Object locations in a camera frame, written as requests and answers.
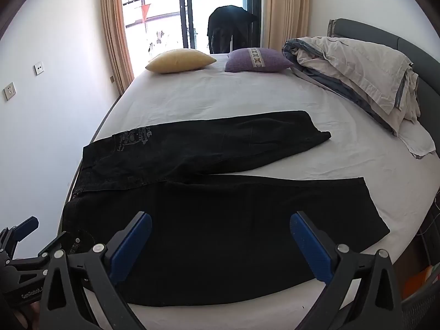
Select black pants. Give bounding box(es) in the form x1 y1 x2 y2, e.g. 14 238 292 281
61 111 389 307

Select white sheeted bed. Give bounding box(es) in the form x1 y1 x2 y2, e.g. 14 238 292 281
61 55 439 329

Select black mesh basket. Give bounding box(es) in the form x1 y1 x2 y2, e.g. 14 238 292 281
402 280 440 330

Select beige grey folded duvet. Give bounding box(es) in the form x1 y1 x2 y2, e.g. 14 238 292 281
282 36 421 136

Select yellow pillow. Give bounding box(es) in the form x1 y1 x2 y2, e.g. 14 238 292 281
145 48 216 74

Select purple patterned pillow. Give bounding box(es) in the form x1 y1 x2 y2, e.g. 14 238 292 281
224 47 293 73

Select dark grey headboard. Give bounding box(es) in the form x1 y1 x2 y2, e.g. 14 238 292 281
327 18 440 144

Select black framed balcony door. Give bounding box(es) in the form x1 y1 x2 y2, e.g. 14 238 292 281
122 0 259 60

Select orange triangular flag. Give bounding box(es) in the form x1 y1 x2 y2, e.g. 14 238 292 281
141 4 151 23

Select left beige curtain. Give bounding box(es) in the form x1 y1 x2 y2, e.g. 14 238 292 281
100 0 134 95

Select beige curtain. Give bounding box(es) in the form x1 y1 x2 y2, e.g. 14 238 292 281
100 0 134 95
262 0 310 51

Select right beige curtain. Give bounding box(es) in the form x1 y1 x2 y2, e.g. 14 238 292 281
262 0 310 51

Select near white wall socket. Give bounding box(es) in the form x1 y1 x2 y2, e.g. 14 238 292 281
3 82 17 101

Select white wall socket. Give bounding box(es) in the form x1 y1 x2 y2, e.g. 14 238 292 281
34 62 45 76
3 82 17 101

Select far white wall socket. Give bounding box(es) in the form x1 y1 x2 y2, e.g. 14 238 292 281
34 62 45 76

